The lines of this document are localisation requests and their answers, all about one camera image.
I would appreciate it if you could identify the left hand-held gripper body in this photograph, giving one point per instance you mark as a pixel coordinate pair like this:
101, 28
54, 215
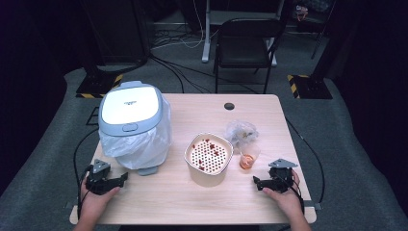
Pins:
97, 179

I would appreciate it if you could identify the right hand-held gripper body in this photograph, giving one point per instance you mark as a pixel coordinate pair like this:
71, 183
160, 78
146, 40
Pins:
281, 178

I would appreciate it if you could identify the clear plastic cup orange residue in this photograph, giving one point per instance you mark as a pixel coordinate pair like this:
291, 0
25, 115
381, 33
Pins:
247, 161

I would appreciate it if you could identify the white plastic bin liner bag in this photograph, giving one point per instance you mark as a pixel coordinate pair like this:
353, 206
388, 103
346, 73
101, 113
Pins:
141, 150

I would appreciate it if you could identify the clear plastic bag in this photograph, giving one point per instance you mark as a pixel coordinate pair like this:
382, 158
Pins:
240, 132

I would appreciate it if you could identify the cream strainer basket bowl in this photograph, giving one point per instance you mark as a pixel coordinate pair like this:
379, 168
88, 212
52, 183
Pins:
207, 178

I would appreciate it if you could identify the white grey pedal trash bin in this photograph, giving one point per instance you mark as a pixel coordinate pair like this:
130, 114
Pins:
128, 106

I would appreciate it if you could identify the person's left hand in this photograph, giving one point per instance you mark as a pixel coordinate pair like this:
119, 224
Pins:
96, 202

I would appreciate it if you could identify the person's right hand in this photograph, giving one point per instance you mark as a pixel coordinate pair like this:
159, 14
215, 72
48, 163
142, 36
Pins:
287, 200

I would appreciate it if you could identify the grey table clamp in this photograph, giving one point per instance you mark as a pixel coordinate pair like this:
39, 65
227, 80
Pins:
316, 206
69, 204

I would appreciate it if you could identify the red food scraps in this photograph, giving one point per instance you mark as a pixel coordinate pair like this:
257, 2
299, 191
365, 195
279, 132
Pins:
212, 146

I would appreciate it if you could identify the black folding chair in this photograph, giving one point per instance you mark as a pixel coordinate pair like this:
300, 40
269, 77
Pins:
245, 41

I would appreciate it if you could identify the black base plate striped edge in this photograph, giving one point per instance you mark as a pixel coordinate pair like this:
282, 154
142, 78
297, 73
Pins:
96, 86
312, 88

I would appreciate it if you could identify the dark metal stand post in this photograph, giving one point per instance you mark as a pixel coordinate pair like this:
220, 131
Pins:
325, 48
89, 48

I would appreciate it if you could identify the white metal desk frame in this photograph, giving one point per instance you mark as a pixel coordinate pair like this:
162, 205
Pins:
207, 38

